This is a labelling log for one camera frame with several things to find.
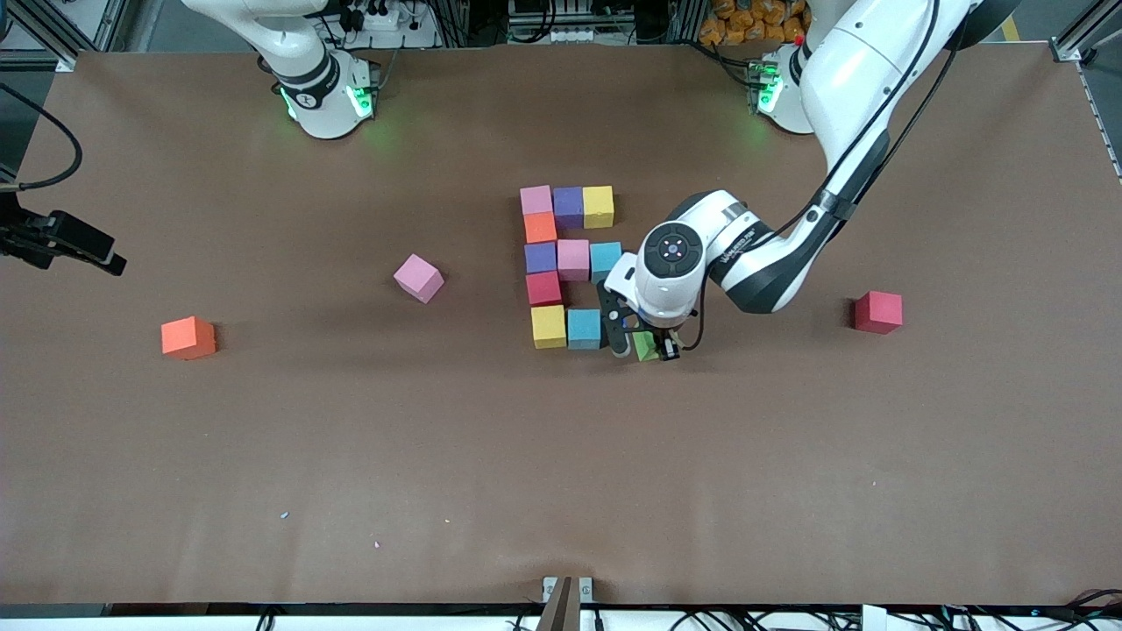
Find blue foam cube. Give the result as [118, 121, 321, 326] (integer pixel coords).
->
[566, 308, 603, 351]
[589, 242, 623, 286]

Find yellow foam cube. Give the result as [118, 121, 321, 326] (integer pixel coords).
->
[530, 304, 568, 351]
[582, 186, 615, 230]

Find large table cover sheet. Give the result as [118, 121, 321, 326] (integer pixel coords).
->
[0, 44, 1122, 607]

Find dark equipment rack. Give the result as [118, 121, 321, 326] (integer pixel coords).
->
[504, 0, 693, 45]

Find pile of orange toys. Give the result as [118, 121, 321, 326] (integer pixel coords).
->
[699, 0, 812, 46]

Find white power strip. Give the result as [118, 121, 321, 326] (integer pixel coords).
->
[337, 0, 404, 32]

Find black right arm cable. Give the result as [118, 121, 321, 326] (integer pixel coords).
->
[0, 83, 84, 191]

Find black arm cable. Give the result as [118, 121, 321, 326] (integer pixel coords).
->
[0, 83, 84, 191]
[679, 0, 969, 353]

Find aluminium frame profile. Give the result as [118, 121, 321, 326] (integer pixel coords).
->
[1047, 0, 1122, 119]
[0, 0, 132, 73]

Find front camera mount post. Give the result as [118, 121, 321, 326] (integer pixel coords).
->
[542, 576, 594, 631]

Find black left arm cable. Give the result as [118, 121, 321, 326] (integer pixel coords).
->
[679, 0, 969, 353]

